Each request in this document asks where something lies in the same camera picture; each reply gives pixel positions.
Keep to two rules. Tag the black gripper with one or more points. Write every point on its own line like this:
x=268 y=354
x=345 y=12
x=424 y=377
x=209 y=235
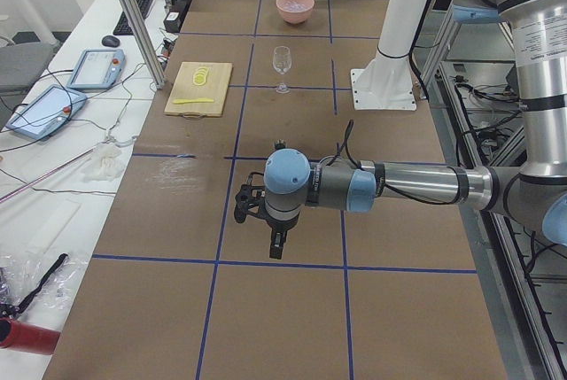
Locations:
x=277 y=223

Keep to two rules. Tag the clear ice cubes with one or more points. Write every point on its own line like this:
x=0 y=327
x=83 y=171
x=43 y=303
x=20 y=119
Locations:
x=294 y=6

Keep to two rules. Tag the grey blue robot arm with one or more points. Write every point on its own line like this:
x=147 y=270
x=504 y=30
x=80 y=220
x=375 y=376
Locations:
x=533 y=195

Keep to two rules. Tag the clear wine glass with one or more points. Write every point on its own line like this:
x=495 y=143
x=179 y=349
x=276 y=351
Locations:
x=281 y=62

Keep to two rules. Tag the bamboo cutting board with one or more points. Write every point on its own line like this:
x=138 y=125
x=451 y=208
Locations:
x=216 y=88

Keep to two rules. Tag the yellow plastic knife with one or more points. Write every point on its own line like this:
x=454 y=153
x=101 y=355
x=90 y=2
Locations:
x=188 y=101

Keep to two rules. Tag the lemon slice one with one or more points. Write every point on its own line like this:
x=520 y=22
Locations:
x=199 y=83

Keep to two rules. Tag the lemon slice two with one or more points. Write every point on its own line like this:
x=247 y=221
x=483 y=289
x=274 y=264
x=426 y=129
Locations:
x=200 y=75

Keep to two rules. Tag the lemon slice three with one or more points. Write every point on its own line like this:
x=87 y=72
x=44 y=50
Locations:
x=200 y=73

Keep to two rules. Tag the white crumpled cloth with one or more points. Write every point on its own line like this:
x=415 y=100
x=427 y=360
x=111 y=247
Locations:
x=104 y=163

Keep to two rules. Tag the pink bowl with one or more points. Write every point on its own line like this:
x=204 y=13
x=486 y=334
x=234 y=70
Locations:
x=295 y=17

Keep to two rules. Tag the black power adapter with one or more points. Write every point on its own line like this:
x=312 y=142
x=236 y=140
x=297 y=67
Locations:
x=172 y=22

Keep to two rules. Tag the far teach pendant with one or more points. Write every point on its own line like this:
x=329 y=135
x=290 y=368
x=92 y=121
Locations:
x=97 y=69

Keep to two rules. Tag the teach pendant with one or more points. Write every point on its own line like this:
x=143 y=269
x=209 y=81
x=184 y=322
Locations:
x=97 y=69
x=49 y=112

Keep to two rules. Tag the black computer mouse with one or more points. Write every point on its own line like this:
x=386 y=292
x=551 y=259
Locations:
x=110 y=41

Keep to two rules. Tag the clear plastic bag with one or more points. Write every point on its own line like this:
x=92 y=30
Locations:
x=30 y=280

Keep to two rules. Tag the near teach pendant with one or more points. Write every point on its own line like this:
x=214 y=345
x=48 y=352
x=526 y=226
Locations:
x=49 y=112

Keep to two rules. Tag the red cylinder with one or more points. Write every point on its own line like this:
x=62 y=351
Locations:
x=27 y=338

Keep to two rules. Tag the grey office chair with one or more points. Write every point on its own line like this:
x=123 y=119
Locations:
x=21 y=66

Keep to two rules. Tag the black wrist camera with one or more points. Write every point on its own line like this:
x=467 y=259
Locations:
x=250 y=200

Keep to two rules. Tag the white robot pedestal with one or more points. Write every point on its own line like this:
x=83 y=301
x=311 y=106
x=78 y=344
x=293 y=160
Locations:
x=385 y=84

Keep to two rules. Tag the aluminium frame post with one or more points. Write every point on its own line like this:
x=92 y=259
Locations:
x=143 y=40

